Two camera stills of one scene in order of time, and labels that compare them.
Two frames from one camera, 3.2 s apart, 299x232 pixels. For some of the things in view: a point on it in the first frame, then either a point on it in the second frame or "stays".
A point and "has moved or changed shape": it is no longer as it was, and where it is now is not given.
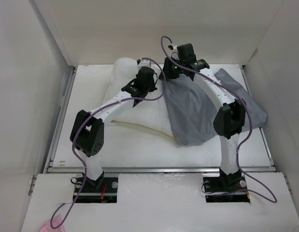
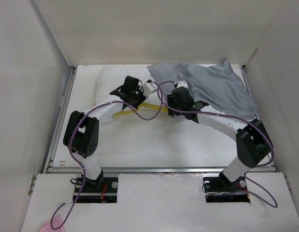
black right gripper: [165, 72] to [171, 101]
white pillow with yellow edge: [154, 114] has moved or changed shape
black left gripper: [152, 88] to [143, 97]
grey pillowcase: [191, 114] has moved or changed shape
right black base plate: [226, 188] stays
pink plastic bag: [56, 222] stays
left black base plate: [104, 190] stays
